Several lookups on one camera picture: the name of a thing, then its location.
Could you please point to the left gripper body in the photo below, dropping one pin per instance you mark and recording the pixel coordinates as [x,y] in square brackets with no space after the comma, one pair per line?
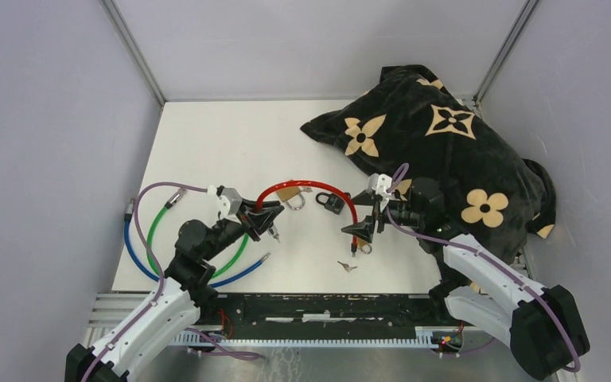
[247,222]

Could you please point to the green cable lock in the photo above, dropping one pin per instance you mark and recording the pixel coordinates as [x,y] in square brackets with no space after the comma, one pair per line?
[154,234]

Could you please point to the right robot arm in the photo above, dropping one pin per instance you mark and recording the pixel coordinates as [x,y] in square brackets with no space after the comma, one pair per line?
[541,325]

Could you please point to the small brass padlock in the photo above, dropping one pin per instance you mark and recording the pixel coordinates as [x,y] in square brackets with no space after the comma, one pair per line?
[364,247]

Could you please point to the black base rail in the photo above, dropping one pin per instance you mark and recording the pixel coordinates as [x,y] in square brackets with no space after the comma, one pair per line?
[293,317]

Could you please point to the red cable lock keys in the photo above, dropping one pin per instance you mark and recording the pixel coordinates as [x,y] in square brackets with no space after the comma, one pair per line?
[273,231]

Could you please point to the small padlock keys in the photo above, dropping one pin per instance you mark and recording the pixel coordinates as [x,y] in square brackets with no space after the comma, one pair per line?
[348,268]

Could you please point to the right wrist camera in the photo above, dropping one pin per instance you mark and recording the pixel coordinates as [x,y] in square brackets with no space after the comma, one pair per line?
[380,185]

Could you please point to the red cable lock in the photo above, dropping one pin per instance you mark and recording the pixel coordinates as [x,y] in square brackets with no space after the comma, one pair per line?
[313,184]

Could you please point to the black floral blanket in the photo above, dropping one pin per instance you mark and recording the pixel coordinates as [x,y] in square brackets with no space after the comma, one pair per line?
[410,117]

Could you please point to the large brass padlock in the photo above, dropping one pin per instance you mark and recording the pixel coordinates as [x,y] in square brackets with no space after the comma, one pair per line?
[292,197]

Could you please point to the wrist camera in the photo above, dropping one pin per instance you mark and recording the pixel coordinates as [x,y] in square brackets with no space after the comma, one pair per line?
[227,199]
[380,185]

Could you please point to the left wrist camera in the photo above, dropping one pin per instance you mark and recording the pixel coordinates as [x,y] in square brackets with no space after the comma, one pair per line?
[227,199]

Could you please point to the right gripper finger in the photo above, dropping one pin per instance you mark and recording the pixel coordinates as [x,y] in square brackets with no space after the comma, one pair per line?
[363,230]
[364,198]

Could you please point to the black padlock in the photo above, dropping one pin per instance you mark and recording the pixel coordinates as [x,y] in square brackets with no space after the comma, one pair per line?
[331,202]

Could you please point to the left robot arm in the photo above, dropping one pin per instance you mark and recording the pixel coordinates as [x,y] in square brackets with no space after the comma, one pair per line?
[176,303]

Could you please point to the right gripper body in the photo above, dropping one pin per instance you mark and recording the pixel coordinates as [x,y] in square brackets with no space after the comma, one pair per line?
[402,214]

